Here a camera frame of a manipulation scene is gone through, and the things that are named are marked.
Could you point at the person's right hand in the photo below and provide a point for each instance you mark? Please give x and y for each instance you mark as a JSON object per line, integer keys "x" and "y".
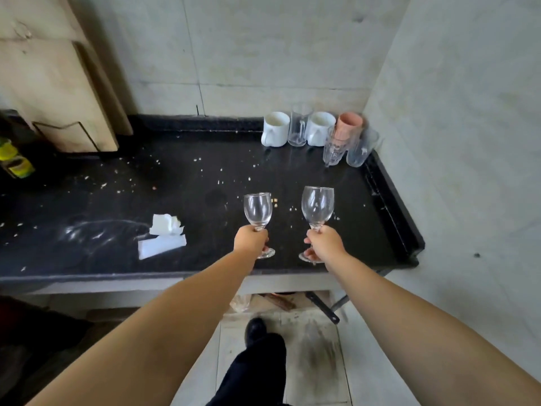
{"x": 326, "y": 245}

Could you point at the person's left hand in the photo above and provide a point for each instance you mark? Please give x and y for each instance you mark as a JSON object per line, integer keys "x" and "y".
{"x": 250, "y": 242}

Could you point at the person's right thumb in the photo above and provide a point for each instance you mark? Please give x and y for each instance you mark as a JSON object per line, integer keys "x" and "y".
{"x": 312, "y": 235}

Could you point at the person's left fingers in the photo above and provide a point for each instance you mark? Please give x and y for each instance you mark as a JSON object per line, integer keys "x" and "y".
{"x": 263, "y": 242}

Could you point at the large clear wine glass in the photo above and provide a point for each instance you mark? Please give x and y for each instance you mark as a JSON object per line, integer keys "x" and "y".
{"x": 317, "y": 205}

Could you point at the small clear wine glass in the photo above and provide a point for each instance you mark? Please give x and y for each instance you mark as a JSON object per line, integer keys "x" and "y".
{"x": 258, "y": 211}

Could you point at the person's right forearm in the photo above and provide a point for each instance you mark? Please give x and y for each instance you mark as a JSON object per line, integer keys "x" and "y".
{"x": 427, "y": 334}

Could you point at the person's left forearm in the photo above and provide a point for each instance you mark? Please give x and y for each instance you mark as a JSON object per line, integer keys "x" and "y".
{"x": 148, "y": 334}

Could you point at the person's black shoe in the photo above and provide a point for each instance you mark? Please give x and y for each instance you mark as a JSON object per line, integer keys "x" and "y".
{"x": 255, "y": 330}

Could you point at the clear faceted glass tumbler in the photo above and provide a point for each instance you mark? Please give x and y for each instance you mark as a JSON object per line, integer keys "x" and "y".
{"x": 336, "y": 150}

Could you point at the crumpled white tissue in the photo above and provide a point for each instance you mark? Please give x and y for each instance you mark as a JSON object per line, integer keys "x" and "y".
{"x": 165, "y": 224}

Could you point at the clear smooth glass tumbler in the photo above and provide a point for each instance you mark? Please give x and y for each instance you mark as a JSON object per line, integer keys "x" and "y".
{"x": 362, "y": 150}

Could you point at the flat white paper napkin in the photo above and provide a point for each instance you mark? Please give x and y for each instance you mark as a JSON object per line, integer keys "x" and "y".
{"x": 160, "y": 246}

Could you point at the white ceramic mug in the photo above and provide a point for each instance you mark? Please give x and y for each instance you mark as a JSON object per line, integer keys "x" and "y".
{"x": 274, "y": 129}
{"x": 319, "y": 128}

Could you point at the clear glass mug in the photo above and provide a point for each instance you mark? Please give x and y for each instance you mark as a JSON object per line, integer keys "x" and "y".
{"x": 299, "y": 124}

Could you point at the pink plastic cup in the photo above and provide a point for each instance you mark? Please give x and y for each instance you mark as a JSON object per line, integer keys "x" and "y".
{"x": 350, "y": 126}

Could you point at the person's black trouser leg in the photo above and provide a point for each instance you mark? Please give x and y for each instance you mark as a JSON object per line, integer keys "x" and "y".
{"x": 251, "y": 374}

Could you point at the yellow green bottle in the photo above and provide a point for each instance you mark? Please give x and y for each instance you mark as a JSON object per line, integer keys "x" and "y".
{"x": 15, "y": 161}

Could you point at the wooden cutting board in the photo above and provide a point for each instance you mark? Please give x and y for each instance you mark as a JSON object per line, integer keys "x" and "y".
{"x": 55, "y": 76}

